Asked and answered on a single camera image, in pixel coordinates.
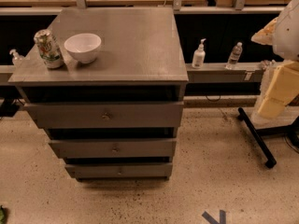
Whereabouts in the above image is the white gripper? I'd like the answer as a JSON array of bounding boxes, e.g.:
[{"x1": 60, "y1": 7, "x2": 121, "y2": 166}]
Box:
[{"x1": 257, "y1": 62, "x2": 299, "y2": 119}]

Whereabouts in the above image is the grey top drawer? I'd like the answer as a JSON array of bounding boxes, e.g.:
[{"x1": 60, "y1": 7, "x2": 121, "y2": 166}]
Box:
[{"x1": 24, "y1": 102, "x2": 183, "y2": 129}]

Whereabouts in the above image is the grey drawer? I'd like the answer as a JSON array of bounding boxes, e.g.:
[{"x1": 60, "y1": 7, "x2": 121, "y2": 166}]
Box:
[
  {"x1": 50, "y1": 138, "x2": 177, "y2": 159},
  {"x1": 24, "y1": 102, "x2": 183, "y2": 129},
  {"x1": 65, "y1": 163, "x2": 172, "y2": 179}
]

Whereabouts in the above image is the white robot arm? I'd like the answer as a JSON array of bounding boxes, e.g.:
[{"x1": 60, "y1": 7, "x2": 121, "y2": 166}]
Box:
[{"x1": 251, "y1": 0, "x2": 299, "y2": 119}]

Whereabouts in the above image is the grey middle drawer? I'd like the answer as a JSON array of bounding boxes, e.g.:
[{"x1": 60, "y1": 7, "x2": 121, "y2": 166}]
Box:
[{"x1": 50, "y1": 138, "x2": 177, "y2": 159}]

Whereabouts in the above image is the grey bottom drawer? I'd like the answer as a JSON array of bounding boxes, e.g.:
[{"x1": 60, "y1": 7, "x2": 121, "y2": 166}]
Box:
[{"x1": 65, "y1": 163, "x2": 172, "y2": 179}]

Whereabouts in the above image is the grey drawer cabinet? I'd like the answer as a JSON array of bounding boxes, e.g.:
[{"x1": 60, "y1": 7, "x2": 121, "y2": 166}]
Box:
[{"x1": 7, "y1": 7, "x2": 190, "y2": 182}]

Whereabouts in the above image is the black stand base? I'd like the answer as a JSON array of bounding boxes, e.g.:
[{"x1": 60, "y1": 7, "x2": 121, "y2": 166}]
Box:
[{"x1": 237, "y1": 107, "x2": 299, "y2": 169}]

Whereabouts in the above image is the crumpled clear wrapper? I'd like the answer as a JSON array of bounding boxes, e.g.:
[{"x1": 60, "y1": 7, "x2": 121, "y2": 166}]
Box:
[{"x1": 260, "y1": 60, "x2": 276, "y2": 70}]

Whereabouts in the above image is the clear plastic water bottle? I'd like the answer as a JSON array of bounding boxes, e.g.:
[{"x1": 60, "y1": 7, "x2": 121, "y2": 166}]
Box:
[{"x1": 226, "y1": 42, "x2": 243, "y2": 69}]

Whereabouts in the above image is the white lotion pump bottle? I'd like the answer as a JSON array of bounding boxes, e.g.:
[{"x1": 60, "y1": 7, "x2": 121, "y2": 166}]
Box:
[{"x1": 192, "y1": 38, "x2": 206, "y2": 69}]

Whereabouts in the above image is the white ceramic bowl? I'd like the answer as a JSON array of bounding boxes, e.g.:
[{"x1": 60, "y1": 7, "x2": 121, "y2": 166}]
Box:
[{"x1": 64, "y1": 33, "x2": 102, "y2": 63}]

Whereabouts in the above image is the green and white soda can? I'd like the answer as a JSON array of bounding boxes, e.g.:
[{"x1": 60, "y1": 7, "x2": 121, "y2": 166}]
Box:
[{"x1": 34, "y1": 29, "x2": 64, "y2": 69}]

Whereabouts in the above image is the clear sanitizer pump bottle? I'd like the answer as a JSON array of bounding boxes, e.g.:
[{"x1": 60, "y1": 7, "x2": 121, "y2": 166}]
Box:
[{"x1": 9, "y1": 49, "x2": 24, "y2": 66}]

